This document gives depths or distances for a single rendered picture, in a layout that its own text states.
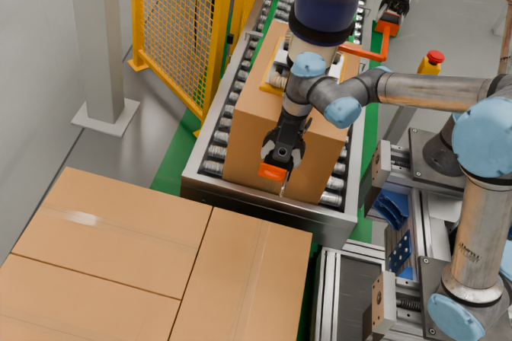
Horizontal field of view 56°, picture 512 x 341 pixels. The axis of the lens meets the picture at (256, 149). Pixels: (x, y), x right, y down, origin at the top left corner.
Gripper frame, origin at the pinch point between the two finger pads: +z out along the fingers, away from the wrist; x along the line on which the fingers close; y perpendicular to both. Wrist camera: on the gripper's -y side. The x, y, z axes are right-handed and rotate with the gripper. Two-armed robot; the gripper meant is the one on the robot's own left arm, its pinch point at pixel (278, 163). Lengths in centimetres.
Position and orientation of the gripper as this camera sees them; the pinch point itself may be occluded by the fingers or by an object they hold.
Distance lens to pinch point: 136.2
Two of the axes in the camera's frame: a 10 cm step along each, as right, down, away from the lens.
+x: -9.5, -2.9, 0.5
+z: -1.6, 6.6, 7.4
